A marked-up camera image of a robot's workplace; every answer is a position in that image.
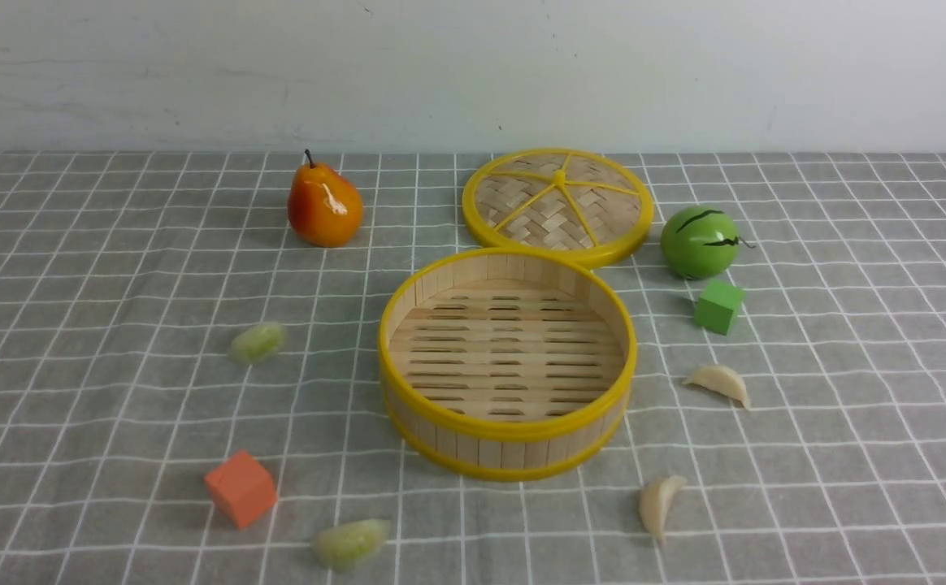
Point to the white dumpling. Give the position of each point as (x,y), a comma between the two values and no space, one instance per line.
(722,380)
(655,501)

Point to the green dumpling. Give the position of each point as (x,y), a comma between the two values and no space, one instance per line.
(258,343)
(343,547)

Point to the orange foam cube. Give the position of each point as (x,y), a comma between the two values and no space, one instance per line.
(241,489)

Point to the bamboo steamer tray yellow rim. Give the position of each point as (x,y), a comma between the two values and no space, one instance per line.
(509,365)

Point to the orange toy pear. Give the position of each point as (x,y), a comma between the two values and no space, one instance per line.
(323,208)

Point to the woven bamboo steamer lid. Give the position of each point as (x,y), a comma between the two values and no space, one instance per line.
(575,205)

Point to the green foam cube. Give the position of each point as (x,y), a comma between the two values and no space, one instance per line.
(718,306)

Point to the grey checked tablecloth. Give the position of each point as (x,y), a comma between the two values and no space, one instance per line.
(125,276)

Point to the green toy melon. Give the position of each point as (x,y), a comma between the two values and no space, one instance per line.
(700,242)

